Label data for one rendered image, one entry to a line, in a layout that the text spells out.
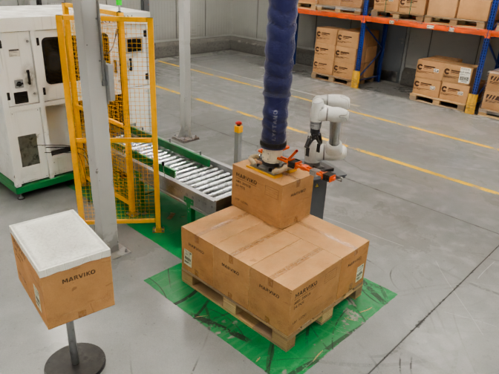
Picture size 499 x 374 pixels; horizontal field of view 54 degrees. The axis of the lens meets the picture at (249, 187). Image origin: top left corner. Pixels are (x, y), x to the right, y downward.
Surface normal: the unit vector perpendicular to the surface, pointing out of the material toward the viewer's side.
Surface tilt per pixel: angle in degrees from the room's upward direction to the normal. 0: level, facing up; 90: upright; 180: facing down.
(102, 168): 89
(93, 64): 90
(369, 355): 0
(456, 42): 90
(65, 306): 90
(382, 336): 0
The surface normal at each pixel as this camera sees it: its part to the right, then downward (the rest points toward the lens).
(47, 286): 0.61, 0.35
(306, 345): 0.04, -0.91
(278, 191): -0.72, 0.26
